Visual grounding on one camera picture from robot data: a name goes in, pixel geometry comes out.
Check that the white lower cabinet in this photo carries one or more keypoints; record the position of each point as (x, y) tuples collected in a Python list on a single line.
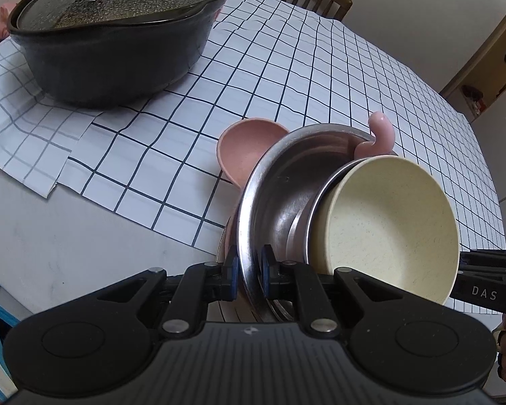
[(499, 107)]

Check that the large stainless steel bowl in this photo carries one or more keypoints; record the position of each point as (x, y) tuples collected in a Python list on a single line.
[(278, 202)]

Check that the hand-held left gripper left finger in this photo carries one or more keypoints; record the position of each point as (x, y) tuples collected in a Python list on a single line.
[(231, 278)]

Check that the pink bear-shaped plate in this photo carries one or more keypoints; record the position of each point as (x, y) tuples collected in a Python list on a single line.
[(244, 147)]

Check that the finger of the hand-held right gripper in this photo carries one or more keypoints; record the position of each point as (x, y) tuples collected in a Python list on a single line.
[(493, 256), (493, 271)]

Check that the white checked tablecloth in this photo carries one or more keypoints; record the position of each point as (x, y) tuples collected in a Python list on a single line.
[(278, 71)]

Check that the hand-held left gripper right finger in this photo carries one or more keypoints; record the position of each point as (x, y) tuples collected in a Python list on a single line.
[(267, 274)]

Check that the pink bowl with steel liner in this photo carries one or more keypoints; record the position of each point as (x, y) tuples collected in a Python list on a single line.
[(381, 135)]

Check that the black cooking pot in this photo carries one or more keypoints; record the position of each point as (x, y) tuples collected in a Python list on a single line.
[(109, 63)]

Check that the cream bowl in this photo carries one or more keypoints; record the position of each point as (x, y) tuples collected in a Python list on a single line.
[(383, 228)]

